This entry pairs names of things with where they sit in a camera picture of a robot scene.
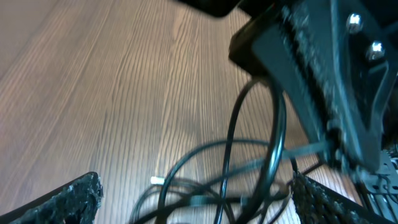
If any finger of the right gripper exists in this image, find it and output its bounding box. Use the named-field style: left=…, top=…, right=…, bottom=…
left=280, top=1, right=397, bottom=172
left=229, top=12, right=326, bottom=143

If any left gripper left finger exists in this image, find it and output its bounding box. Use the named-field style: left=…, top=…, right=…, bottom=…
left=1, top=172, right=103, bottom=224

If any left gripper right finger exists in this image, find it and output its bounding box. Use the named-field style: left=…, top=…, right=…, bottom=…
left=292, top=173, right=391, bottom=224

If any black USB cable bundle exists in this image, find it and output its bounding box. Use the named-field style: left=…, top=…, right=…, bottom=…
left=129, top=76, right=330, bottom=224

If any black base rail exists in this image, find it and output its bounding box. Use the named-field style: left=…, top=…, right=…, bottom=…
left=356, top=151, right=397, bottom=223

